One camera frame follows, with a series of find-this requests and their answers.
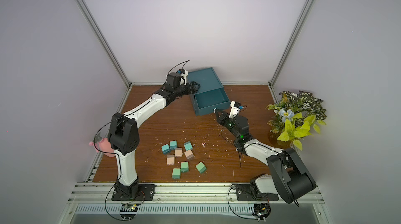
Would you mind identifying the pink watering can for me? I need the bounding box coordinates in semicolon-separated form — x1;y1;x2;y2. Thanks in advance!
89;134;115;158

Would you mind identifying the green plug right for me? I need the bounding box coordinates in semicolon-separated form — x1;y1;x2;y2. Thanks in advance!
196;162;207;173

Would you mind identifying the aluminium front rail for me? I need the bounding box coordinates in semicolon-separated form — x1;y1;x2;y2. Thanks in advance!
67;182;325;205

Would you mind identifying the teal plug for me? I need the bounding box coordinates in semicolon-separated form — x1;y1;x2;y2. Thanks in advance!
184;141;193;151
169;140;178;150
161;144;171;155

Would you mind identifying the artificial potted plant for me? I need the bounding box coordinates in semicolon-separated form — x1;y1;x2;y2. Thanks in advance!
266;90;327;151

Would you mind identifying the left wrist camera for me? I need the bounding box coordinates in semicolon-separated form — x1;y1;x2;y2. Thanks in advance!
177;69;188;85

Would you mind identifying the pink plug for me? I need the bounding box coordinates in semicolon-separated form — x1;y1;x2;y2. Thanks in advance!
174;148;183;158
166;155;175;165
184;149;194;160

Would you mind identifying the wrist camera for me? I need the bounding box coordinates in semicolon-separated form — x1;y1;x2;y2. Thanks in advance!
229;101;244;118
177;69;188;85

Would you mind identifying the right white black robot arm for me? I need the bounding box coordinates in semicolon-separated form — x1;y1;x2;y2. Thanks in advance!
214;109;316;204

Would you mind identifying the green plug middle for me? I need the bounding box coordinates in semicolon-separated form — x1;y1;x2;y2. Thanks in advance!
180;161;189;173

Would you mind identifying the green plug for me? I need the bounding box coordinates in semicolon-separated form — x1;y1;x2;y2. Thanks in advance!
172;168;181;180
180;161;189;173
196;162;207;173

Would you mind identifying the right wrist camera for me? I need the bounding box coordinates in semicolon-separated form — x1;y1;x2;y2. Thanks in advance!
229;101;244;118

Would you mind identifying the right circuit board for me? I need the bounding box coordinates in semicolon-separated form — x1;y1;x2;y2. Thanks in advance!
252;203;272;221

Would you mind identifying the circuit board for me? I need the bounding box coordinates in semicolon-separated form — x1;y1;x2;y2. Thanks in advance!
252;203;272;221
120;204;138;221

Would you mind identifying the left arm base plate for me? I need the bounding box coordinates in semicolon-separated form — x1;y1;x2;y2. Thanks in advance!
111;183;156;202

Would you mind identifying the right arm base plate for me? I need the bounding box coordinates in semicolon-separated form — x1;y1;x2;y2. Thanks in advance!
232;184;279;202

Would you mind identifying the left circuit board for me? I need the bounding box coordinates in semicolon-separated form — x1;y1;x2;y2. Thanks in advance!
120;204;138;221

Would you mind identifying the green plug bottom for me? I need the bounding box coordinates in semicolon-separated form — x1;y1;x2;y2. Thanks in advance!
172;168;181;180

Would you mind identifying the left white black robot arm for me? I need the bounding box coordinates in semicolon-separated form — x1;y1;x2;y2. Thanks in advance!
108;70;201;199

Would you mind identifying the teal drawer cabinet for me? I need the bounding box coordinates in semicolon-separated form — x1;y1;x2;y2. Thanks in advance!
188;67;231;116

